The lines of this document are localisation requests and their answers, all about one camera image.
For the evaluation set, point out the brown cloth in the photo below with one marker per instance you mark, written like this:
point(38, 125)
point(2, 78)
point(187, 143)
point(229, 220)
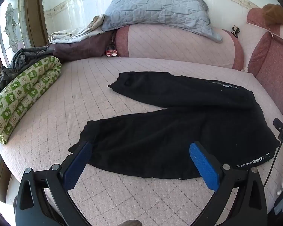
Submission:
point(276, 14)

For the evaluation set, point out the green patterned folded quilt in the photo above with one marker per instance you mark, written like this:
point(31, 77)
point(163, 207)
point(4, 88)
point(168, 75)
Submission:
point(21, 91)

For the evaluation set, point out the black hair clip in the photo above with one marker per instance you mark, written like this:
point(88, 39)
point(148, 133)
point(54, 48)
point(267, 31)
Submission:
point(235, 31)

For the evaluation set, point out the large pink cushion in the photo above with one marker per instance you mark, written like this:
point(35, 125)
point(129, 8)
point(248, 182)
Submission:
point(273, 70)

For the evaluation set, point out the small pink cushion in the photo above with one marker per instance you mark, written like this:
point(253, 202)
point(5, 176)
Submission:
point(257, 17)

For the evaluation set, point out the black pants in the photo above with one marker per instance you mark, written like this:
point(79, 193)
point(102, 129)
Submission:
point(167, 134)

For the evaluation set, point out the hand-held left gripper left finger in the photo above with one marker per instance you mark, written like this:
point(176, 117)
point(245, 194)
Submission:
point(79, 167)

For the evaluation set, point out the stained glass window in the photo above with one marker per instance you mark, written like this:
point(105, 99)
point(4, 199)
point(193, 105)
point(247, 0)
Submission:
point(11, 23)

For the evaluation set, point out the pink quilted bolster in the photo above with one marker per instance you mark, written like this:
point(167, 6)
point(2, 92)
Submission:
point(174, 47)

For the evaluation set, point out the dark grey garment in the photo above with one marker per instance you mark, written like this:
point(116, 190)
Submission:
point(3, 80)

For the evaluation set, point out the grey folded garment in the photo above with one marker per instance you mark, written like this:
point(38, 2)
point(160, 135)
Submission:
point(30, 56)

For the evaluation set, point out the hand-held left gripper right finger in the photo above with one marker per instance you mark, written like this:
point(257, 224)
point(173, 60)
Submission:
point(204, 167)

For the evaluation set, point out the grey quilted pillow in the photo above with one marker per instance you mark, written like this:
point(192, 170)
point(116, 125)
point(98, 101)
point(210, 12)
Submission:
point(155, 7)

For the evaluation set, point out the red packet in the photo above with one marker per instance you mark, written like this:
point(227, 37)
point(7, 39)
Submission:
point(111, 50)

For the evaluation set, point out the maroon blanket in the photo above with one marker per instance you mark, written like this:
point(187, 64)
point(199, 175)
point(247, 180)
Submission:
point(85, 47)

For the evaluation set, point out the cream folded blanket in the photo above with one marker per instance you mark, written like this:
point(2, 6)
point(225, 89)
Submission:
point(70, 34)

